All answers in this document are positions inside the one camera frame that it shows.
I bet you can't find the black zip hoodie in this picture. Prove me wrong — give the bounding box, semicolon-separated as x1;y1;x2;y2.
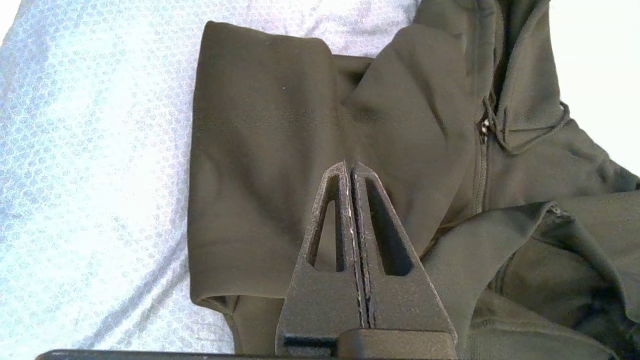
187;0;640;360

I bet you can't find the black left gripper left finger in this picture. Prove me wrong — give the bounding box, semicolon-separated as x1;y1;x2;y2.
276;161;370;351

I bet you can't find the blue bed sheet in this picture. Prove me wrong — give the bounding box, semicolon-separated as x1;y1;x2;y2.
0;0;640;360

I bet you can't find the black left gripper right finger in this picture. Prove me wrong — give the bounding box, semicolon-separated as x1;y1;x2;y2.
351;162;459;351

